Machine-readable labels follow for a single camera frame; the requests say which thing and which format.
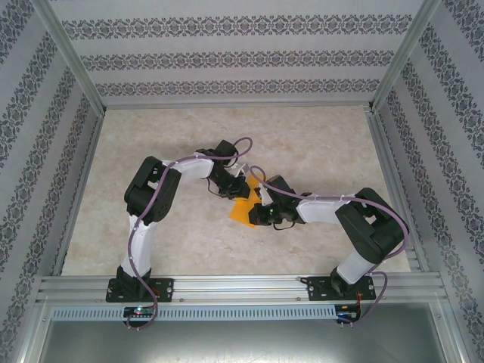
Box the slotted grey cable duct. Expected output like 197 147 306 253
51 305 337 321

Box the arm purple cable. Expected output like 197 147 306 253
127 136 253 332
247 165 411 329

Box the aluminium frame post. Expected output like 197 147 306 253
368 0 443 113
29 0 107 114

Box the long aluminium mounting rail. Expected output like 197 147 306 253
36 275 449 303

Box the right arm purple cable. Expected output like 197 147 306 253
247 165 411 329

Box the thin aluminium back rail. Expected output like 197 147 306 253
101 104 374 111

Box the left gripper short black cable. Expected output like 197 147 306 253
206 176 228 198

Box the grey sheet metal tray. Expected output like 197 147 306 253
17 302 468 363

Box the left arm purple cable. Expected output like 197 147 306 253
127 136 253 332

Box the aluminium side rail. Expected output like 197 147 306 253
365 107 432 273
51 109 107 277

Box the orange cloth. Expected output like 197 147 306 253
229 173 271 230

